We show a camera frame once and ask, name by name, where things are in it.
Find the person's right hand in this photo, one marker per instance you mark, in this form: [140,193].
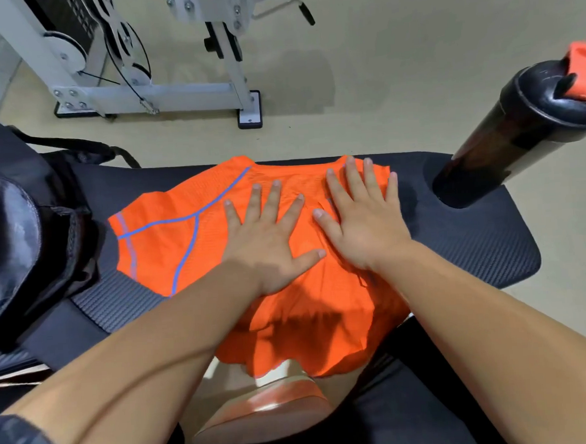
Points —
[368,229]

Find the person's left hand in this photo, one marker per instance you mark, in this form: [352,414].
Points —
[262,251]

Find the person's left middle finger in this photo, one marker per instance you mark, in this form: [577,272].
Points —
[273,200]

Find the person's right middle finger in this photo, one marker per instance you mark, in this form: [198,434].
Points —
[355,178]

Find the person's left little finger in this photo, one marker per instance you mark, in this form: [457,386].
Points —
[232,216]

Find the person's left thumb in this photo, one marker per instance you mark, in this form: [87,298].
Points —
[307,259]

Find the person's right thumb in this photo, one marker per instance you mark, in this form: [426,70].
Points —
[326,222]

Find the person's right little finger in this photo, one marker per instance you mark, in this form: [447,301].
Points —
[392,188]

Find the orange sports garment blue seams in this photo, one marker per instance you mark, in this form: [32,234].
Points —
[185,236]

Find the person's right forearm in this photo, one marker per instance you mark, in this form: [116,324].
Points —
[489,346]

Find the person's left forearm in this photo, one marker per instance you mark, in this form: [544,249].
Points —
[143,357]

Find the black padded workout bench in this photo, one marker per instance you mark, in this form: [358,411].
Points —
[472,238]

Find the black shaker bottle orange cap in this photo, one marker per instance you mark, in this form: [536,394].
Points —
[520,126]

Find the black adjustment knob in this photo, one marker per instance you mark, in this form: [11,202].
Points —
[221,41]

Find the person's black trousers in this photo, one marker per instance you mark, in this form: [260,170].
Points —
[398,411]

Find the metal lever black grip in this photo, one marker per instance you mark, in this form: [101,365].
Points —
[287,6]

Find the black gym bag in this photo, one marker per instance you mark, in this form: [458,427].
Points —
[21,231]

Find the white pulley wheel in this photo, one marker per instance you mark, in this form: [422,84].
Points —
[67,51]

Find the white gym machine frame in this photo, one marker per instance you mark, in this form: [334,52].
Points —
[176,90]

